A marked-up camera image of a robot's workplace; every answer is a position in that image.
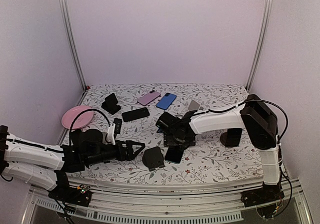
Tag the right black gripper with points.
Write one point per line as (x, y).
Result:
(168, 140)

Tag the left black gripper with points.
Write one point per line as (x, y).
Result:
(129, 155)

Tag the teal phone dark screen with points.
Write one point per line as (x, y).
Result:
(174, 154)

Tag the dark round base stand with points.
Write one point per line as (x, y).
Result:
(153, 158)

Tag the blue phone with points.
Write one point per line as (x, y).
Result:
(166, 101)
(160, 130)

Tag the white silver stand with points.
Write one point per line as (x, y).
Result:
(194, 106)

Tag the black phone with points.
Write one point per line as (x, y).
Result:
(233, 137)

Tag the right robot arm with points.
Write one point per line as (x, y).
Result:
(252, 114)

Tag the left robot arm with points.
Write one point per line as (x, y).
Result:
(46, 166)

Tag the black phone face down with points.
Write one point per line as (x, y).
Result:
(135, 114)

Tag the wooden round base stand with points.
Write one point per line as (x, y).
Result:
(223, 138)

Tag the black folding phone stand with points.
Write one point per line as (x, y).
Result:
(110, 104)

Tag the pink phone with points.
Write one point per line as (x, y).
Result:
(148, 98)

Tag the floral table mat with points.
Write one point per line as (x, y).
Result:
(208, 161)

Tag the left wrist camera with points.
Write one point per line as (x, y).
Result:
(113, 130)

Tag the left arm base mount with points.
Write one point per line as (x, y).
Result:
(63, 192)

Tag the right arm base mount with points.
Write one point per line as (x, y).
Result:
(264, 195)

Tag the right aluminium frame post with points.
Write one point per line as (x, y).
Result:
(259, 47)

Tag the aluminium frame post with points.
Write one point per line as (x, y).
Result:
(259, 47)
(72, 43)

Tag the left aluminium frame post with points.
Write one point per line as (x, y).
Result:
(72, 43)

